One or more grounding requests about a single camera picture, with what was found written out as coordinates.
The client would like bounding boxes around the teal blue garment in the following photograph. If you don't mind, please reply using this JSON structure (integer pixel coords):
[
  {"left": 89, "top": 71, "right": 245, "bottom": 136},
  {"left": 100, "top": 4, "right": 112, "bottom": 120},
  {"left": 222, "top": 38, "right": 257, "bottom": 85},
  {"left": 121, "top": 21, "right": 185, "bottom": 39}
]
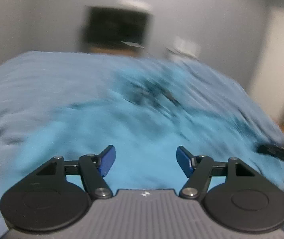
[{"left": 15, "top": 72, "right": 284, "bottom": 191}]

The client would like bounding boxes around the light blue terry bedspread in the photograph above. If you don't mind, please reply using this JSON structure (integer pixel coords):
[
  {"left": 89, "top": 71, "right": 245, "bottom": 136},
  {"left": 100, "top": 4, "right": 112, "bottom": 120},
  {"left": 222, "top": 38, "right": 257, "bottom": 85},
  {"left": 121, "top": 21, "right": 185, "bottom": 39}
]
[{"left": 0, "top": 50, "right": 284, "bottom": 239}]

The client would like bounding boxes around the wooden tv stand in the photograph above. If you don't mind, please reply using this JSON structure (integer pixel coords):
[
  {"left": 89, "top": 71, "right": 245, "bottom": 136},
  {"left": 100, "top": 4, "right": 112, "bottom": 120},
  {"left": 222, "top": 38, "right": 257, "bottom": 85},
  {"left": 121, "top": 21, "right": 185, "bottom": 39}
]
[{"left": 89, "top": 46, "right": 139, "bottom": 57}]

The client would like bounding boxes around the black television screen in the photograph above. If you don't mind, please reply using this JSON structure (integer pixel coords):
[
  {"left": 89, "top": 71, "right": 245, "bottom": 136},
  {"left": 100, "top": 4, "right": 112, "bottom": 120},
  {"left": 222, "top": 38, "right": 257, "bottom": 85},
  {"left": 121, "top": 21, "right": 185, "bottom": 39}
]
[{"left": 81, "top": 6, "right": 152, "bottom": 46}]

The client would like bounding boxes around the white wall socket strip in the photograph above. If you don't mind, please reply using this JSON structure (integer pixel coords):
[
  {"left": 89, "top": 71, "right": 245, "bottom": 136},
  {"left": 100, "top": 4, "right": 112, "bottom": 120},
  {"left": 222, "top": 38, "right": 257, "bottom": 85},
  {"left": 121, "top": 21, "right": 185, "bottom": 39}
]
[{"left": 117, "top": 0, "right": 152, "bottom": 12}]

